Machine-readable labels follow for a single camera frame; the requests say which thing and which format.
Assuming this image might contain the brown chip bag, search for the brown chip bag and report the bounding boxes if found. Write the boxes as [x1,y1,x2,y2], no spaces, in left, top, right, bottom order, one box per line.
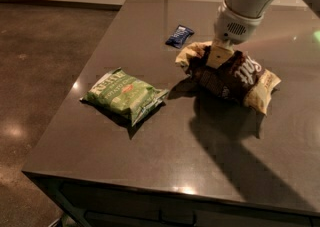
[175,41,281,115]

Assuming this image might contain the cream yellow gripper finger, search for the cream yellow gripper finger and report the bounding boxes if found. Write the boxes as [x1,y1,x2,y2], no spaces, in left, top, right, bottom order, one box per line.
[206,39,234,69]

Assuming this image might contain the green jalapeno chip bag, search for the green jalapeno chip bag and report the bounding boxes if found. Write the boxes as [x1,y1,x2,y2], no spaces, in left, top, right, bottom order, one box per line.
[81,68,168,126]

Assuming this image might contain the small blue snack packet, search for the small blue snack packet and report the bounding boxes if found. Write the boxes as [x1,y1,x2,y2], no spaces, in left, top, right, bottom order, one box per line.
[165,25,194,49]

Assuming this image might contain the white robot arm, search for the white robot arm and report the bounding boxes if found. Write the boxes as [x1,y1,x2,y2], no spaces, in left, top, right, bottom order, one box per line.
[206,0,320,69]

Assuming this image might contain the dark table drawer frame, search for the dark table drawer frame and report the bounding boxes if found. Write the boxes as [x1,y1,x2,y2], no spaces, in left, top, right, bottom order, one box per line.
[30,175,320,227]

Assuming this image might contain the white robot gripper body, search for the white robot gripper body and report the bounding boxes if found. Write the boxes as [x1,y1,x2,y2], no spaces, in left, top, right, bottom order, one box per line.
[214,1,264,45]

